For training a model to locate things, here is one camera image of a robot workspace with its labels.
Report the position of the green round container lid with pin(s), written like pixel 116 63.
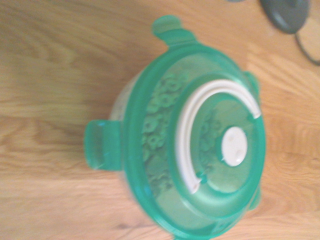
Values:
pixel 225 195

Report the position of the black kettle base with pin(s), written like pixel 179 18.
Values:
pixel 285 15

